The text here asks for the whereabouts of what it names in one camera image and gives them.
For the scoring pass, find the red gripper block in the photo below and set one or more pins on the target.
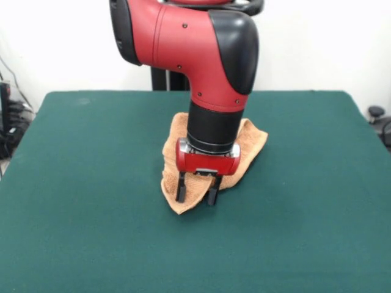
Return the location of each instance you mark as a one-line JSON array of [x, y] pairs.
[[207, 163]]

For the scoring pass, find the tan terry towel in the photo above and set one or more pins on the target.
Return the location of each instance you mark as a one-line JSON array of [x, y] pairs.
[[253, 143]]

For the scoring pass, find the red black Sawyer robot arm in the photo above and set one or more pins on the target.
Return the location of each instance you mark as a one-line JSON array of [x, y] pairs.
[[189, 45]]

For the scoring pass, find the dark green table cloth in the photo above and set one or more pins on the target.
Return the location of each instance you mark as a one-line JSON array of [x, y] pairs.
[[91, 213]]

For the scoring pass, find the black office chair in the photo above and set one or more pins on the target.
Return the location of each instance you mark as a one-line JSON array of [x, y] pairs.
[[382, 122]]

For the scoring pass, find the black electronics box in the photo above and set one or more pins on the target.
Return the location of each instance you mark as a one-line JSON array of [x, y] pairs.
[[4, 100]]

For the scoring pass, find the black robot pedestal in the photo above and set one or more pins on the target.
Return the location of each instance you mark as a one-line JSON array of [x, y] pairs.
[[159, 81]]

